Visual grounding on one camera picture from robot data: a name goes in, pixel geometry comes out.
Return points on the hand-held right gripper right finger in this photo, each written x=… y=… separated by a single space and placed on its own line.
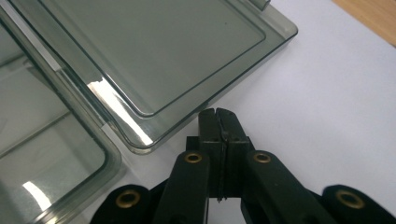
x=267 y=186

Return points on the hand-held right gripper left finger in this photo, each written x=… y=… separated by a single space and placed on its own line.
x=190 y=186

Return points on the grey transparent plastic storage box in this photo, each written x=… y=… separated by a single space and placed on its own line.
x=140 y=56

